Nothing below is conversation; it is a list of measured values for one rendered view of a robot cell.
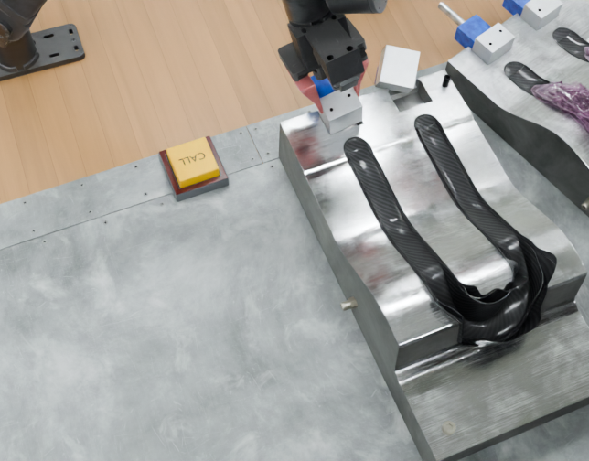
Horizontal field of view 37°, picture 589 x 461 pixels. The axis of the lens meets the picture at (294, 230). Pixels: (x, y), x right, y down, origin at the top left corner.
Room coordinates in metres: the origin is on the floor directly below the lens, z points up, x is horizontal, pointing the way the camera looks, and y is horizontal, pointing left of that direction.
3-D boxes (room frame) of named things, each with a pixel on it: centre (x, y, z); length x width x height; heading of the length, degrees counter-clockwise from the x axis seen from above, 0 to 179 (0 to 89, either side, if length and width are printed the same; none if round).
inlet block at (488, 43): (0.92, -0.25, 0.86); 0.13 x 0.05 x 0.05; 43
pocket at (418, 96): (0.76, -0.15, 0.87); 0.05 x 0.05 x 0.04; 26
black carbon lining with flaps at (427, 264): (0.55, -0.20, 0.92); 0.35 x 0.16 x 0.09; 26
